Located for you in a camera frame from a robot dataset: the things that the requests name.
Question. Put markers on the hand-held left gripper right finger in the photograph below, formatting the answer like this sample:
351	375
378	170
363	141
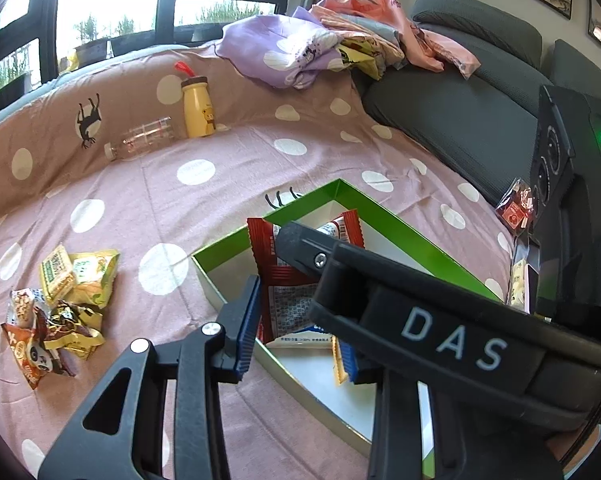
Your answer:
350	367

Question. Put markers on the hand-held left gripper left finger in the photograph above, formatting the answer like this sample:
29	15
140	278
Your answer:
248	330

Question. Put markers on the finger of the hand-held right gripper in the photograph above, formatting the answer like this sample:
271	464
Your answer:
305	250

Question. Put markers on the red snack packet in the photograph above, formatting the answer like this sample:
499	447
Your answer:
349	232
268	255

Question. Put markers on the green cardboard box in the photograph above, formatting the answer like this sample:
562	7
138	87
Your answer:
380	220

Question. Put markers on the yellow bread packet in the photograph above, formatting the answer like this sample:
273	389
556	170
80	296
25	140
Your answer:
96	275

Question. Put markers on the gold brown snack packet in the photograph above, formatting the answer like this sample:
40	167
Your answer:
75	327

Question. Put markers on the yellow green cracker packet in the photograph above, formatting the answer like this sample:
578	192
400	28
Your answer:
56	272

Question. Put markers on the orange panda snack packet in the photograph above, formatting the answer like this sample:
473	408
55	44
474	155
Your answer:
30	355

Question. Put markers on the popcorn print snack packet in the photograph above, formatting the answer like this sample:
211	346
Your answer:
24	307

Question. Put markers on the white snack packet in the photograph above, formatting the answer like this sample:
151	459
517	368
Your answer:
520	280

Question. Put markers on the clear bag of red candies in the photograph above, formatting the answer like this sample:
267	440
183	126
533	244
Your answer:
517	207

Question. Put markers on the pink polka dot blanket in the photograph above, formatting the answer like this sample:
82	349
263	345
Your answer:
145	195

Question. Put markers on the yellow bear bottle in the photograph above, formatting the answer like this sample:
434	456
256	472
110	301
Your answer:
198	107

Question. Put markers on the clear plastic bottle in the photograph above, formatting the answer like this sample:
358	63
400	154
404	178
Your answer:
140	139

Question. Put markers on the yellow patterned cloth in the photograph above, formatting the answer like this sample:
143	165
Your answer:
363	57

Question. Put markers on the purple cloth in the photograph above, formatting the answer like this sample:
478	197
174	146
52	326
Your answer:
275	47

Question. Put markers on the grey sofa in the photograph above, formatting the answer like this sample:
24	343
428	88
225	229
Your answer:
460	110

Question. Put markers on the pink cloth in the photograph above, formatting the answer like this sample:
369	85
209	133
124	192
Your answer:
380	15

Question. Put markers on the black planter box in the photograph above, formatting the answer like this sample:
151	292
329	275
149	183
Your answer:
115	47

